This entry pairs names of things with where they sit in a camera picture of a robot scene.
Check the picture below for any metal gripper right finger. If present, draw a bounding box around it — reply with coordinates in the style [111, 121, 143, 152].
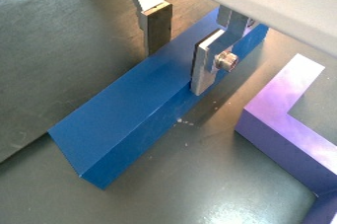
[191, 6, 252, 96]

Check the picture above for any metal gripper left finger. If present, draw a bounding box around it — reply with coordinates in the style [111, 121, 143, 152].
[134, 0, 172, 55]

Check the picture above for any blue long bar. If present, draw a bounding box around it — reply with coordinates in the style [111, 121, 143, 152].
[47, 6, 271, 190]

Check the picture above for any purple L-shaped block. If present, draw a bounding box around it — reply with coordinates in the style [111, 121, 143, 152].
[236, 54, 337, 224]

